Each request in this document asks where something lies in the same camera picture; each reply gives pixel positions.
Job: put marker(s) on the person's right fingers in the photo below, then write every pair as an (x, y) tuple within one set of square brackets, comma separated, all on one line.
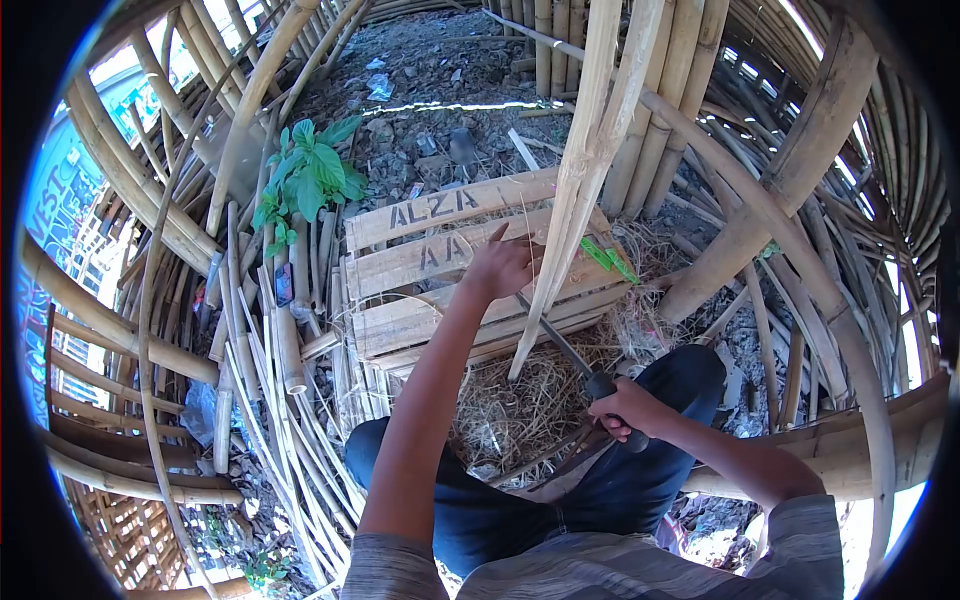
[(615, 429)]

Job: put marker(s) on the short pale wooden stick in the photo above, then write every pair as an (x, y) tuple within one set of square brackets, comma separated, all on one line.
[(523, 149)]

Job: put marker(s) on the person's left hand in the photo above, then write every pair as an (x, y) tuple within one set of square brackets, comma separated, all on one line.
[(495, 268)]

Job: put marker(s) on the person's left index finger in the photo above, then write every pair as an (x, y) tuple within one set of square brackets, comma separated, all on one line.
[(500, 232)]

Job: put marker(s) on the thick horizontal bamboo beam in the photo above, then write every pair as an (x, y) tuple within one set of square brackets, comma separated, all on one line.
[(847, 450)]

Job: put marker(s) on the person's left fingers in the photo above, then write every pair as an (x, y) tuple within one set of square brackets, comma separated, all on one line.
[(529, 253)]

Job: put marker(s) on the split pale bamboo pole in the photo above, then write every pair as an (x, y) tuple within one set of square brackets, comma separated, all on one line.
[(581, 172)]

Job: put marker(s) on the green leafy plant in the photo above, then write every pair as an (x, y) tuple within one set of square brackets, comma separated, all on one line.
[(309, 174)]

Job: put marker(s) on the person's right hand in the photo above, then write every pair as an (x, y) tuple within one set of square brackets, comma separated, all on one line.
[(628, 411)]

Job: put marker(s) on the person's body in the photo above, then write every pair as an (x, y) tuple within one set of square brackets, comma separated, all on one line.
[(592, 562)]

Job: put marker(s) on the green plastic object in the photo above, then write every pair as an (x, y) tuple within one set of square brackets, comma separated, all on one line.
[(609, 261)]

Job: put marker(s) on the person's legs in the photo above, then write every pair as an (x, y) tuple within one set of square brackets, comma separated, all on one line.
[(637, 480)]

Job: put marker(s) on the lettered wooden slat crate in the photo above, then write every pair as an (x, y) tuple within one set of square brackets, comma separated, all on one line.
[(420, 262)]

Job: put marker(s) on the heap of dry straw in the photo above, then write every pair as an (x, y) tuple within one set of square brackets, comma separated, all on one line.
[(517, 409)]

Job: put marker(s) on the long curved bamboo pole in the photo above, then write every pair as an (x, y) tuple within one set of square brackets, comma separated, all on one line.
[(787, 240)]

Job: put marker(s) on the row of upright bamboo poles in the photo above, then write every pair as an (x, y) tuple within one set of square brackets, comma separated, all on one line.
[(660, 142)]

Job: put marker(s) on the thick slanted bamboo post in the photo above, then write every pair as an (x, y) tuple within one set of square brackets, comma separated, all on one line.
[(780, 172)]

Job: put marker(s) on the person's right thumb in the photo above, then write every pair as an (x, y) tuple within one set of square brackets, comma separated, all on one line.
[(600, 405)]

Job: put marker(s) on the clear plastic wrapper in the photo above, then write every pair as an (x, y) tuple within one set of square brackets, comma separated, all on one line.
[(380, 87)]

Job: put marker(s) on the pile of thick bamboo poles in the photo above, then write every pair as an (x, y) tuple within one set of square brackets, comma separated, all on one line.
[(150, 225)]

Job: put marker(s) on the bundle of thin bamboo strips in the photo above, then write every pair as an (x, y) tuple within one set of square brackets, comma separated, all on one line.
[(300, 450)]

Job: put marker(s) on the small dark packet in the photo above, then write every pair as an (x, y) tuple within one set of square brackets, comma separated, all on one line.
[(284, 285)]

